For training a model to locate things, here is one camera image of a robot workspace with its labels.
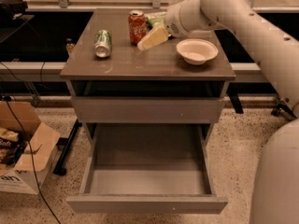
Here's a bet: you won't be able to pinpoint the cardboard box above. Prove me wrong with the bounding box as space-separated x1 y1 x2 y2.
0 101 61 194

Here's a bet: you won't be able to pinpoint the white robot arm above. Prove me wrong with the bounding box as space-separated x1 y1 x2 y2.
137 0 299 224

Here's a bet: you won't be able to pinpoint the snack bags in box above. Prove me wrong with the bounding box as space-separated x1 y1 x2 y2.
0 127 21 169

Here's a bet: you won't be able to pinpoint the white bowl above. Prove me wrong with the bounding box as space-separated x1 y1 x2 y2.
176 38 218 65

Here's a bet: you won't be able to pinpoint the green soda can lying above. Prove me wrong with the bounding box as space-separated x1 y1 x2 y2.
94 30 112 58

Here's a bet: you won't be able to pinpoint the black cable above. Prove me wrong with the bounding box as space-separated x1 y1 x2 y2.
0 61 63 224

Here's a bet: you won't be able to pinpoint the open grey middle drawer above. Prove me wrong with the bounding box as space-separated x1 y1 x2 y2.
66 124 228 214

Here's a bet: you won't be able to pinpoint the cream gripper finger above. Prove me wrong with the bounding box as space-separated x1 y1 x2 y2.
137 26 169 50

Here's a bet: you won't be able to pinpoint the black bag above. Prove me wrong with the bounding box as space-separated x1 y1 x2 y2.
0 0 28 21

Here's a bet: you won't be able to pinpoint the black office chair base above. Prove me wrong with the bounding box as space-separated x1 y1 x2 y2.
271 102 295 118

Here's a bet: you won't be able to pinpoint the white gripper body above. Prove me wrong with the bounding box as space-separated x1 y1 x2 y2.
164 0 195 37

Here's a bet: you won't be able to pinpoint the closed grey top drawer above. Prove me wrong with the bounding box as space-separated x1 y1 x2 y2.
71 97 224 124

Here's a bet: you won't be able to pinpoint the green chip bag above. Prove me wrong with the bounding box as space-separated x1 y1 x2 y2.
145 12 165 28

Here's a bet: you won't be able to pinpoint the black table leg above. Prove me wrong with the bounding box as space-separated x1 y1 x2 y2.
53 120 81 176

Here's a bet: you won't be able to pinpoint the red coke can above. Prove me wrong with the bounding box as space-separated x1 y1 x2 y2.
128 9 147 45

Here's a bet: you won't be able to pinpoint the grey drawer cabinet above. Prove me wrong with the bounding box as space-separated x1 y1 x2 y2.
60 8 236 216

